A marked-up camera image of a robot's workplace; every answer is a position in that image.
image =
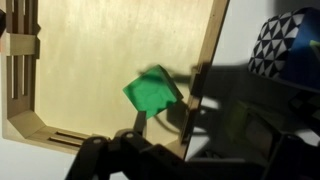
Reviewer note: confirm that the shallow wooden tray box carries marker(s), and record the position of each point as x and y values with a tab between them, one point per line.
93	50

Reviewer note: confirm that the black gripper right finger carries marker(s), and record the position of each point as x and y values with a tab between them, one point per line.
296	160

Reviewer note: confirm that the black white checker plush cube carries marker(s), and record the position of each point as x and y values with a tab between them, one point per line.
306	106

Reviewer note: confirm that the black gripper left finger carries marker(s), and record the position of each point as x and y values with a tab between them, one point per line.
100	160

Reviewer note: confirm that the green toy block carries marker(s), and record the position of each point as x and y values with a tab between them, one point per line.
151	91

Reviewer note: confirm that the blue plush cube with number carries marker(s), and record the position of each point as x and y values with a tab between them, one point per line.
300	50

